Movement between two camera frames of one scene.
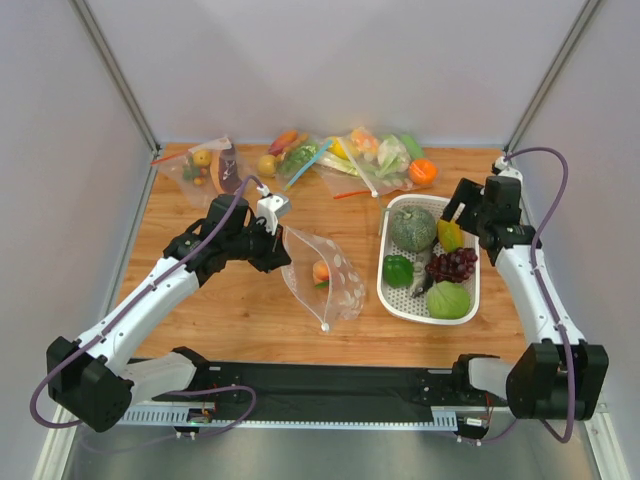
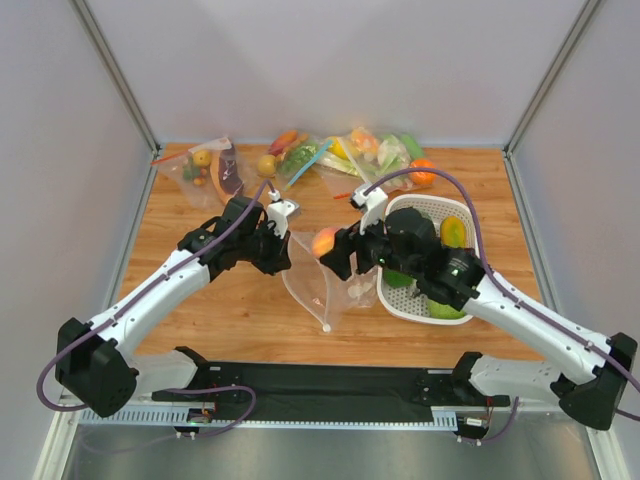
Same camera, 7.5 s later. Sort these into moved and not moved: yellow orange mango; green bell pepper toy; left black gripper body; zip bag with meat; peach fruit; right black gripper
Moved: peach fruit; right black gripper
Not moved: yellow orange mango; left black gripper body; green bell pepper toy; zip bag with meat
